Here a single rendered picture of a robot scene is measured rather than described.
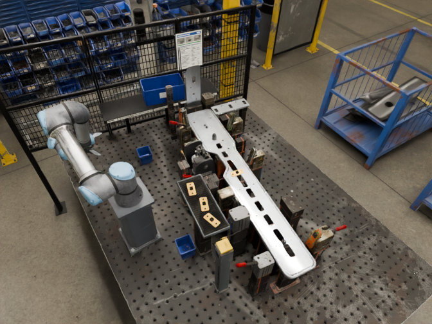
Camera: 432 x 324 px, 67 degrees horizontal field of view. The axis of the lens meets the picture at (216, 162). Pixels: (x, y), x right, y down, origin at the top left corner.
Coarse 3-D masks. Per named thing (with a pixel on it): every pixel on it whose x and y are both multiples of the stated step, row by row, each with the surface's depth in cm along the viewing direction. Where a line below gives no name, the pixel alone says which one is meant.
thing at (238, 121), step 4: (236, 120) 230; (240, 120) 230; (232, 124) 229; (236, 124) 230; (240, 124) 232; (232, 128) 231; (236, 128) 233; (240, 128) 235; (232, 132) 234; (236, 132) 236; (240, 132) 239; (232, 136) 237; (236, 136) 239
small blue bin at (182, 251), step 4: (184, 236) 196; (188, 236) 198; (176, 240) 195; (180, 240) 197; (184, 240) 199; (188, 240) 201; (192, 240) 194; (176, 244) 192; (180, 244) 200; (184, 244) 201; (188, 244) 202; (192, 244) 195; (180, 248) 200; (184, 248) 200; (188, 248) 200; (192, 248) 198; (180, 252) 189; (184, 252) 189; (188, 252) 190; (192, 252) 193; (184, 256) 192; (188, 256) 195
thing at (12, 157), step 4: (0, 140) 324; (0, 144) 322; (0, 148) 325; (4, 148) 328; (0, 152) 328; (4, 152) 331; (8, 152) 339; (4, 156) 333; (8, 156) 336; (12, 156) 344; (4, 160) 340; (8, 160) 339; (12, 160) 341; (16, 160) 341; (4, 164) 336; (8, 164) 337
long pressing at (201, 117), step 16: (192, 112) 243; (208, 112) 243; (192, 128) 230; (208, 128) 231; (224, 128) 232; (208, 144) 220; (224, 144) 220; (224, 160) 210; (240, 160) 210; (224, 176) 200; (240, 192) 192; (256, 192) 193; (256, 208) 185; (272, 208) 185; (256, 224) 178; (288, 224) 178; (272, 240) 171; (288, 240) 171; (272, 256) 166; (288, 256) 165; (304, 256) 165; (288, 272) 160; (304, 272) 160
